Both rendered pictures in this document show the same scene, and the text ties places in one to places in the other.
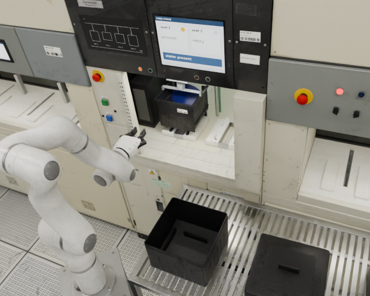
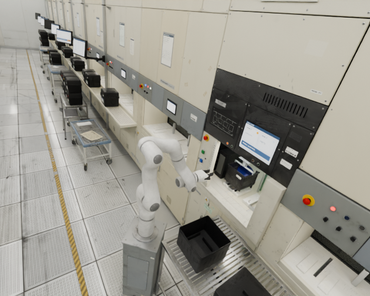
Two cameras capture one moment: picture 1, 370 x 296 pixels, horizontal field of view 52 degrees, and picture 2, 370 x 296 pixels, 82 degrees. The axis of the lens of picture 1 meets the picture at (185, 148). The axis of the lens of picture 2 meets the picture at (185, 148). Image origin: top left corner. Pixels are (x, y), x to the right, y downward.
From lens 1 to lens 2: 16 cm
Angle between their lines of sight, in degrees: 22
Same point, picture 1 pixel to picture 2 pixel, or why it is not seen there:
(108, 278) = (153, 234)
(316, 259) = not seen: outside the picture
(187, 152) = (229, 199)
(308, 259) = not seen: outside the picture
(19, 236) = (131, 195)
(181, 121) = (235, 182)
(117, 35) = (224, 122)
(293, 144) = (290, 226)
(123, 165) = (191, 181)
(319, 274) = not seen: outside the picture
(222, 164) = (244, 216)
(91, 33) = (214, 116)
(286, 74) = (303, 182)
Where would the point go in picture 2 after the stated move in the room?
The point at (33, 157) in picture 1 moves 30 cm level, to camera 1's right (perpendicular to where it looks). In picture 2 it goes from (154, 149) to (201, 168)
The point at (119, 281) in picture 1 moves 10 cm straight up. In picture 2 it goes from (157, 239) to (158, 230)
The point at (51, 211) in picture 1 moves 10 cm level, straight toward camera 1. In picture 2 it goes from (147, 180) to (145, 190)
